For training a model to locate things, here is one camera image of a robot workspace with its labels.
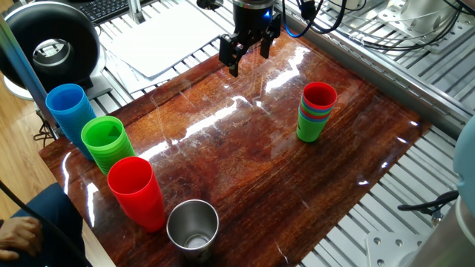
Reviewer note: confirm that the white paper sheet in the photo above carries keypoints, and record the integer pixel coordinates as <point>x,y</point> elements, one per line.
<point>126,79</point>
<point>167,41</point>

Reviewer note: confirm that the metal base plate with pedestal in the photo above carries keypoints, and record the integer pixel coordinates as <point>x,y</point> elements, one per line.
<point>419,18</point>

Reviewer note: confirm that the red plastic cup stack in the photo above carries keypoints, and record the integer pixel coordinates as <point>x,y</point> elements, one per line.
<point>141,207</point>

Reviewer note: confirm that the black keyboard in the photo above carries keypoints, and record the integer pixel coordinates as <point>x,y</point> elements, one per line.
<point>104,9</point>

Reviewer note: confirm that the white device base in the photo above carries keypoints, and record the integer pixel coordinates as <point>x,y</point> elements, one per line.
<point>98,87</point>

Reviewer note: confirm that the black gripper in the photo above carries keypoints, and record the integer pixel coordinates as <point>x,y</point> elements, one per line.
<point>254,20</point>

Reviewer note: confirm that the stainless steel cup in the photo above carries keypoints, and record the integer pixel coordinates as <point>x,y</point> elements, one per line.
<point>178,222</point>

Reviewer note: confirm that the glossy wood pattern mat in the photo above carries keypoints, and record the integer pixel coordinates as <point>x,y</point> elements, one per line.
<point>259,167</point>

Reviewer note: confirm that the person's right hand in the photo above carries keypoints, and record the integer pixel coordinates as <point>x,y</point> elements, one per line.
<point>20,235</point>

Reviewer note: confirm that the white drilled mounting plate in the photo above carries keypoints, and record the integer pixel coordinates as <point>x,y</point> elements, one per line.
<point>386,252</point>

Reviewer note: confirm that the green plastic cup stack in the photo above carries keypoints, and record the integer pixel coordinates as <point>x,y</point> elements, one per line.
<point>111,152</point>

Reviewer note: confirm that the aluminium frame post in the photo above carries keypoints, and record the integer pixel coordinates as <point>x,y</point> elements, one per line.
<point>22,70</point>

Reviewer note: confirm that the small black knob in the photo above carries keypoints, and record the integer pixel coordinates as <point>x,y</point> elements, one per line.
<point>209,3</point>

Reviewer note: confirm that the metal stand post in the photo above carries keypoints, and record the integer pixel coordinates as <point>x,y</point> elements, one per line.
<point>135,11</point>

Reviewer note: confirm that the blue plastic cup stack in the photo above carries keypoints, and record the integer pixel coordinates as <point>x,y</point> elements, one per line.
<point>70,115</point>

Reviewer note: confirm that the aluminium table rail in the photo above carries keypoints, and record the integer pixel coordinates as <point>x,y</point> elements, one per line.
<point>371,74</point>

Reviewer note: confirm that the person in navy clothing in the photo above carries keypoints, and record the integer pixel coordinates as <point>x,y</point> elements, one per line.
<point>55,207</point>

